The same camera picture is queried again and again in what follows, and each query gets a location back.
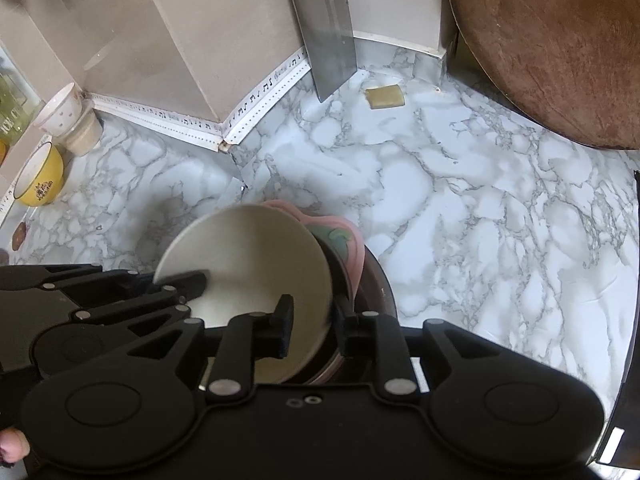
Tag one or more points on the person's left hand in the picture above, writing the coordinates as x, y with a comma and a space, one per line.
12, 445

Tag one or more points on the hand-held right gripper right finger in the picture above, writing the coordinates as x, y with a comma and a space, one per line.
345, 331

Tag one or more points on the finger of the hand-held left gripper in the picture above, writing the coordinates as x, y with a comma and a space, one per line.
187, 284
150, 307

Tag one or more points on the pink steel pot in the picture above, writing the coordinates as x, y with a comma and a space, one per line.
378, 285

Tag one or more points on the yellow ceramic bowl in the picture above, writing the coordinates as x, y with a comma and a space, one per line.
42, 180

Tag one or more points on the pink pig-shaped plate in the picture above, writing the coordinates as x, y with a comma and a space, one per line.
350, 246

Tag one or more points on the beige ceramic cup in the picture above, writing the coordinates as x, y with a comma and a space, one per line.
85, 135

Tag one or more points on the round wooden cutting board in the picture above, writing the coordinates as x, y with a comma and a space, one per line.
540, 45

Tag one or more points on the tan square patch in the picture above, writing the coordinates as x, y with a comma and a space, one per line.
384, 96

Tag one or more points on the brown patch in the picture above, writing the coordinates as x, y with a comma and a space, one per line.
19, 235

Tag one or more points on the cream bowl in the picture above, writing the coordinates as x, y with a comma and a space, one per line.
240, 250

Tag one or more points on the steel cleaver blade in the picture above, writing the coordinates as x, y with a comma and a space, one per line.
325, 35

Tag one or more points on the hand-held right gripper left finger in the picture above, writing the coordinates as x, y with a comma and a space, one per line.
286, 321

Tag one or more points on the white floral bowl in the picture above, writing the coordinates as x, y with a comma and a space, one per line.
60, 107

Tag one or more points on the labelled glass jar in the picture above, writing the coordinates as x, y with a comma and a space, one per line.
12, 105

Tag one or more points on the white music-note edge strip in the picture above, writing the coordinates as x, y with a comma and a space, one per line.
165, 119

